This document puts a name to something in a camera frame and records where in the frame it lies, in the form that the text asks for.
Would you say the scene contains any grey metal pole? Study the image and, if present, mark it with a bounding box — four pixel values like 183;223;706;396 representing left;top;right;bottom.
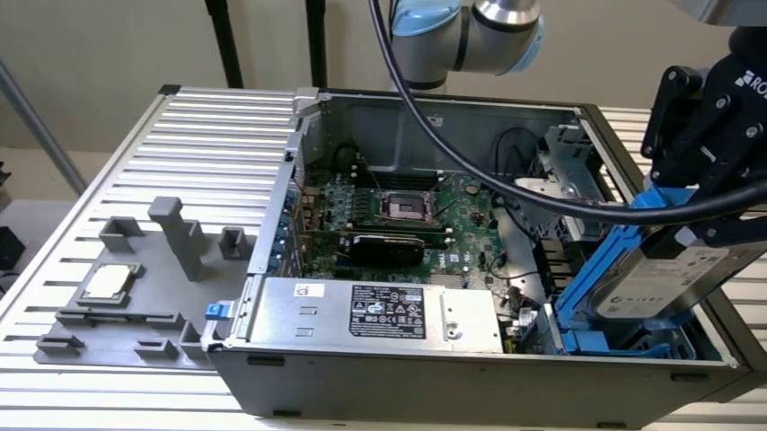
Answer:
0;57;87;195

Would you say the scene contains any silver CPU chip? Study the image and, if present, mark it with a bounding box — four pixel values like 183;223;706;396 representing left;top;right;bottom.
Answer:
82;263;145;303

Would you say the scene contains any grey metal disk bay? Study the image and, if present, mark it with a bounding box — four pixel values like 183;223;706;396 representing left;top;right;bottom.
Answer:
535;124;609;208

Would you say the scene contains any thin black wire loop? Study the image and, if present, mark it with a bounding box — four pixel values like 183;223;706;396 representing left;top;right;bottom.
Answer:
494;127;545;183

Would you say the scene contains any blue disk bay bracket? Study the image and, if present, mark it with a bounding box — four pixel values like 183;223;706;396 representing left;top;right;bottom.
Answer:
562;330;692;358

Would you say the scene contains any red and black wire bundle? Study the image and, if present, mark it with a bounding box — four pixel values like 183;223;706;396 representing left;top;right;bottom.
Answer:
502;286;545;321

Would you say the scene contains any CPU socket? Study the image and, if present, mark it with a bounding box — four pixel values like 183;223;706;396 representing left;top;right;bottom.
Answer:
373;189;435;222

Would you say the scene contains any black RAM sticks row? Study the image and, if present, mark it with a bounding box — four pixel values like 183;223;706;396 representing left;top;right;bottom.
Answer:
366;169;441;190

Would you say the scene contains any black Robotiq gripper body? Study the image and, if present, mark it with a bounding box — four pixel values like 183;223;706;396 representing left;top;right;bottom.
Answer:
689;25;767;192

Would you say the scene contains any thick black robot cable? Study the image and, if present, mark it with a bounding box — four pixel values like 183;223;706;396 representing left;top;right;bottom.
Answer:
367;0;767;224

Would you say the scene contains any black graphics card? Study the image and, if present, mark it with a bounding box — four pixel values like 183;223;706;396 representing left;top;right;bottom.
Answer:
346;232;429;267

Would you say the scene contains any grey plastic parts rack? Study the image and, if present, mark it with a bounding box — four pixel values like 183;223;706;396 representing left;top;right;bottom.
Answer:
33;195;261;370

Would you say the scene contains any black box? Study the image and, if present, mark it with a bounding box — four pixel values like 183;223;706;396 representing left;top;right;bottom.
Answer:
0;225;27;271

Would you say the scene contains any black stand leg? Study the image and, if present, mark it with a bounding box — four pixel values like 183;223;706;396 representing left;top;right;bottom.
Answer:
203;0;245;89
305;0;329;89

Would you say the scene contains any silver power supply with label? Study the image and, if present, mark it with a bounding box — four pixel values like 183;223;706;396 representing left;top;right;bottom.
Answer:
243;276;506;356

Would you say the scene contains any green motherboard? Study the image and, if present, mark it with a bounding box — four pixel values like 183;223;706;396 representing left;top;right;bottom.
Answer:
291;169;545;318

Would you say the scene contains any hard disk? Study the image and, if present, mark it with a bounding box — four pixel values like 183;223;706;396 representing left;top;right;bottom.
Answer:
551;178;732;356

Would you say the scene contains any open grey PC case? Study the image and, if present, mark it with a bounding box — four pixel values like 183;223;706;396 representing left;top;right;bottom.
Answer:
201;85;754;418

